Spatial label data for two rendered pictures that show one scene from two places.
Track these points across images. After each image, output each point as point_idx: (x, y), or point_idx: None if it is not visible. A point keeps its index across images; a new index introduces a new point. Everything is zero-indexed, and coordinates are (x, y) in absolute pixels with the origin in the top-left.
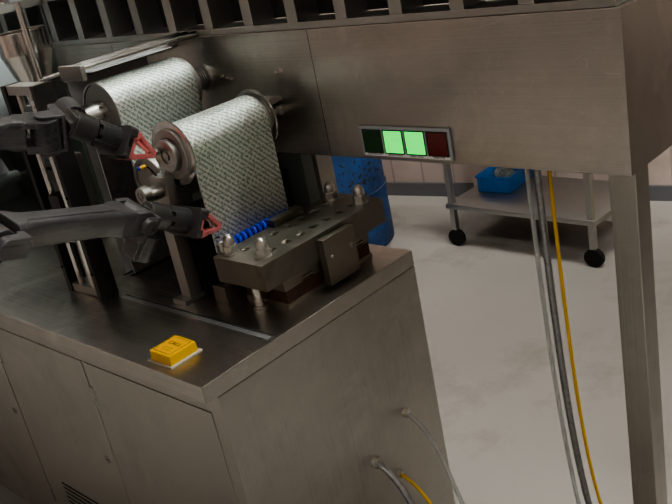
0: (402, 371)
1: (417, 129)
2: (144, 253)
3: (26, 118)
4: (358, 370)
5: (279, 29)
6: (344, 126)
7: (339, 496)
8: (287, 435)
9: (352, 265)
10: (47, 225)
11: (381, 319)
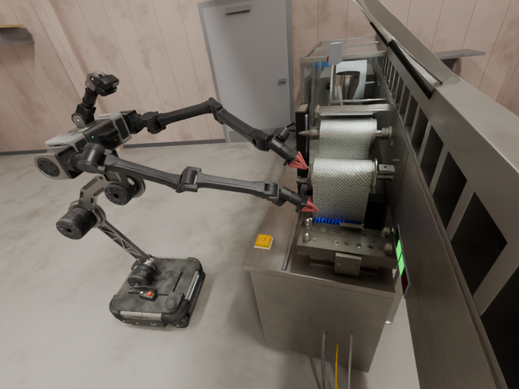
0: (358, 322)
1: (404, 261)
2: (276, 203)
3: (256, 133)
4: (328, 306)
5: (406, 139)
6: (397, 214)
7: (300, 326)
8: (279, 298)
9: (352, 272)
10: (212, 184)
11: (354, 301)
